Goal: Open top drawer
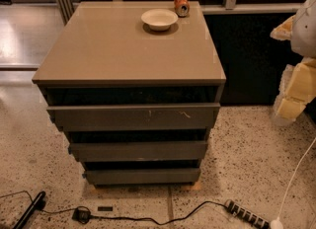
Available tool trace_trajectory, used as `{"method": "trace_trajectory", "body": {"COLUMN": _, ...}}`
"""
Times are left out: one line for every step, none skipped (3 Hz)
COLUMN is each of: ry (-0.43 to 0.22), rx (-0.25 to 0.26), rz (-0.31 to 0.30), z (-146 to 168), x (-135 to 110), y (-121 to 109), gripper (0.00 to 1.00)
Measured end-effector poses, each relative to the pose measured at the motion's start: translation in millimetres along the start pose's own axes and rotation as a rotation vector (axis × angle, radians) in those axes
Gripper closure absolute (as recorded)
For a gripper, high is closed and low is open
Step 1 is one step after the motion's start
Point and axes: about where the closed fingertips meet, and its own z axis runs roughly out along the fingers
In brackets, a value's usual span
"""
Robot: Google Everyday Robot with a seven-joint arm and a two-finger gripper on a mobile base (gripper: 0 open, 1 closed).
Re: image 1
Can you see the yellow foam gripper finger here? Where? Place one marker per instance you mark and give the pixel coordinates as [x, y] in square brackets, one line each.
[297, 88]
[283, 31]

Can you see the grey top drawer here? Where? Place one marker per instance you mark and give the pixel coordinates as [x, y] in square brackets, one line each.
[134, 117]

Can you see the grey drawer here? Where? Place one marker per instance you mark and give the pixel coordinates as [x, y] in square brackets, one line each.
[134, 117]
[147, 176]
[138, 151]

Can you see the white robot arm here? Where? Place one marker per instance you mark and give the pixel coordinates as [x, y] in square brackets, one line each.
[303, 36]

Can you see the grey drawer cabinet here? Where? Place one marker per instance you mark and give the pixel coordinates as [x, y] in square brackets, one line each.
[107, 56]

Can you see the grey middle drawer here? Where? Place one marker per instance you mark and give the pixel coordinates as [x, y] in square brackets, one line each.
[138, 151]

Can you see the grey bottom drawer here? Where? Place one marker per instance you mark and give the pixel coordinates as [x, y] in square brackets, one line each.
[147, 176]

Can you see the orange soda can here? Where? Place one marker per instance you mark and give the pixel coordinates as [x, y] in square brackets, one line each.
[182, 7]

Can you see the white bowl on cabinet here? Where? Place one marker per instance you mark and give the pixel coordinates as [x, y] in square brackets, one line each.
[159, 19]

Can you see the black power strip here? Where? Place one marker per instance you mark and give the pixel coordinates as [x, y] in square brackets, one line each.
[246, 215]

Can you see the small black floor plate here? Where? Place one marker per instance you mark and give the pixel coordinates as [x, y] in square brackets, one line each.
[105, 208]

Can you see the black power adapter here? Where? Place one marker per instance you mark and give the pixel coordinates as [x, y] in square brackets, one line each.
[81, 214]

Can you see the black bar on floor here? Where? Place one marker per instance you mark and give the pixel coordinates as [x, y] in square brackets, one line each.
[37, 204]

